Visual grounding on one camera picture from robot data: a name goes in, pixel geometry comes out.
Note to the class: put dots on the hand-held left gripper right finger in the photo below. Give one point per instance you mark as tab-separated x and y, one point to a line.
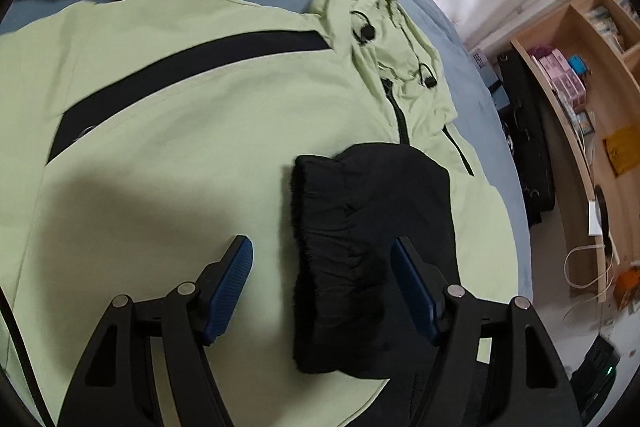
414	292

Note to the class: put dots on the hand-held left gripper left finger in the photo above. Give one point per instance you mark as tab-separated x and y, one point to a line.
231	287

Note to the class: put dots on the light green and black jacket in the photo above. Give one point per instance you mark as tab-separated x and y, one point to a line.
200	132

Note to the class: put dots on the black bag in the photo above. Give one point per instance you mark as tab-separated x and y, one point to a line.
525	132

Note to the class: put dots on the black device with green light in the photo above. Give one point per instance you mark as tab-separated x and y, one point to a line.
595	374

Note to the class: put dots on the blue-grey box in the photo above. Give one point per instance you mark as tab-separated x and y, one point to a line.
499	94

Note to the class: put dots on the orange object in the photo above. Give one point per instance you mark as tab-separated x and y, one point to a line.
630	284

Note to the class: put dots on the wooden shelf unit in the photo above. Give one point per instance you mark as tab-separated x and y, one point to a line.
575	147

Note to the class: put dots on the yellow bag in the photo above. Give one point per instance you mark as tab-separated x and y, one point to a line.
622	152

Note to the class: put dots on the stack of pink boxes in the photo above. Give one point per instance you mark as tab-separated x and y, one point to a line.
560	77

